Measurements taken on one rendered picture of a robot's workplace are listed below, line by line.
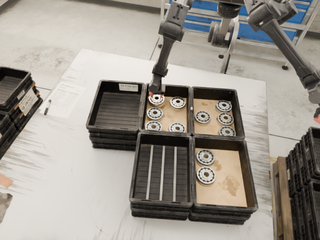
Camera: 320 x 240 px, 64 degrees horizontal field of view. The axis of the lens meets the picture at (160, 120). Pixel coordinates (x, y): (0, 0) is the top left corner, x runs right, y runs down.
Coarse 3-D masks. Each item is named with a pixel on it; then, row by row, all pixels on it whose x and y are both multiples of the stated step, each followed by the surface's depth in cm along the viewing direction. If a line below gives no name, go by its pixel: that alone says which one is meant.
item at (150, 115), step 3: (150, 108) 162; (153, 108) 163; (156, 108) 163; (159, 108) 163; (147, 111) 160; (150, 111) 161; (159, 111) 161; (162, 111) 161; (147, 114) 159; (150, 114) 159; (159, 114) 160; (162, 114) 159; (150, 117) 158; (153, 117) 158; (156, 117) 158; (159, 117) 158
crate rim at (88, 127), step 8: (104, 80) 167; (112, 80) 167; (96, 96) 158; (88, 120) 145; (88, 128) 143; (96, 128) 142; (104, 128) 142; (112, 128) 143; (120, 128) 143; (136, 128) 143
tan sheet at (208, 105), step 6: (198, 102) 172; (204, 102) 172; (210, 102) 172; (216, 102) 172; (198, 108) 168; (204, 108) 169; (210, 108) 169; (210, 114) 165; (216, 114) 166; (210, 120) 162; (216, 120) 162; (198, 126) 159; (204, 126) 159; (210, 126) 159; (216, 126) 159; (198, 132) 156; (204, 132) 156; (210, 132) 156; (216, 132) 156
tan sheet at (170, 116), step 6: (168, 102) 171; (186, 102) 171; (162, 108) 167; (168, 108) 167; (186, 108) 168; (168, 114) 164; (174, 114) 164; (180, 114) 164; (186, 114) 165; (162, 120) 160; (168, 120) 161; (174, 120) 161; (180, 120) 161; (186, 120) 161; (162, 126) 158; (168, 126) 158; (186, 126) 158; (186, 132) 155
